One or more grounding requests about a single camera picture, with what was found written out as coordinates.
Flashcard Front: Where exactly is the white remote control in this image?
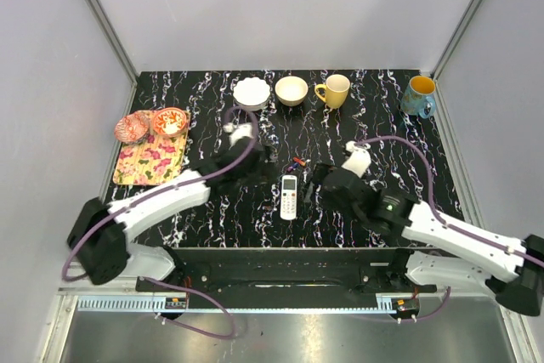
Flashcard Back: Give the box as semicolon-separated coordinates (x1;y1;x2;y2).
280;174;298;221

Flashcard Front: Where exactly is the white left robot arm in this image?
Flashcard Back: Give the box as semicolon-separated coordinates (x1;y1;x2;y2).
62;137;271;292

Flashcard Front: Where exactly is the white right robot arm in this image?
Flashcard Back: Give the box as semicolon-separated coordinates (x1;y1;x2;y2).
308;163;543;316

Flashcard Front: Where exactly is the white scalloped bowl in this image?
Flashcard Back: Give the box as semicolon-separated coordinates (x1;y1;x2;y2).
233;77;270;111

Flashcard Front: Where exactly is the cream round bowl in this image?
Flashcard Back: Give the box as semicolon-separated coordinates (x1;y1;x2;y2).
275;76;309;107

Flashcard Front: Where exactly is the yellow mug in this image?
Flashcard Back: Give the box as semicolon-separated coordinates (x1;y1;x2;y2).
314;74;351;109

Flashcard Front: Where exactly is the orange floral bowl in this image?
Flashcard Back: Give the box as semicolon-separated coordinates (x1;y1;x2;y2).
151;107;189;138

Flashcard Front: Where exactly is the floral rectangular tray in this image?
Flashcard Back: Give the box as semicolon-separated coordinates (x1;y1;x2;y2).
112;110;190;186

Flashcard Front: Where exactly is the blue floral mug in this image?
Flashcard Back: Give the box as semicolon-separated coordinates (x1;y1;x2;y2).
400;76;436;119

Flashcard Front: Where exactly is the red patterned shallow bowl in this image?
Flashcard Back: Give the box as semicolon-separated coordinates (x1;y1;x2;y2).
114;111;150;145

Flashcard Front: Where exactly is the right electronics connector box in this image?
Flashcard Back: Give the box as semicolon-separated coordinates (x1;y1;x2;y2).
393;298;420;313

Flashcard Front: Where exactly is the electronics connector box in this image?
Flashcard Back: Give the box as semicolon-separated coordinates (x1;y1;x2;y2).
393;298;420;313
164;293;189;311

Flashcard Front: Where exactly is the left electronics connector box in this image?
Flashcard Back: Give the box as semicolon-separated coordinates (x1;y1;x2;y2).
164;293;189;311

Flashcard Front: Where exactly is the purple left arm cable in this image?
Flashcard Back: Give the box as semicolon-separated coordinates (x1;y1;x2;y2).
61;105;260;340

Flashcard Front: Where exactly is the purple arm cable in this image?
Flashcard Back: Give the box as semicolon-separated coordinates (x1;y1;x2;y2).
61;105;260;340
352;135;544;324

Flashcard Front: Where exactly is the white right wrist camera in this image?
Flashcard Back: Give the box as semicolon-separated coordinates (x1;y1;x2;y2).
341;140;371;178

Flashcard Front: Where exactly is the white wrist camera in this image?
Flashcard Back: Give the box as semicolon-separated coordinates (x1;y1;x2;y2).
223;122;255;150
341;140;371;178

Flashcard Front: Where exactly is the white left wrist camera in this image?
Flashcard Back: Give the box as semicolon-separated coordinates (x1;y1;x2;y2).
223;122;255;150

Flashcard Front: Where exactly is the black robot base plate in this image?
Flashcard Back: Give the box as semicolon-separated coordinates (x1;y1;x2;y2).
166;248;437;304

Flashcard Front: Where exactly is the aluminium front rail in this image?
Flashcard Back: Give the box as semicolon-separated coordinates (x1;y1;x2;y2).
76;292;396;315

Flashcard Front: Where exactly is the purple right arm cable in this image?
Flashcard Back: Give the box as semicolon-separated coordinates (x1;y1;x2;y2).
352;135;544;324

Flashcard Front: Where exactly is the right aluminium frame post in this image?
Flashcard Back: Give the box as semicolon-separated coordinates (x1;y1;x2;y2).
430;0;485;80

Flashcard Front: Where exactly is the aluminium frame post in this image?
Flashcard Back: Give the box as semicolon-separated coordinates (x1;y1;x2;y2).
430;0;485;80
85;0;139;84

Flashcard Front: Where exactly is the left aluminium frame post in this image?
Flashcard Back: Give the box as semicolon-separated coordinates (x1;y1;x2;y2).
85;0;139;84

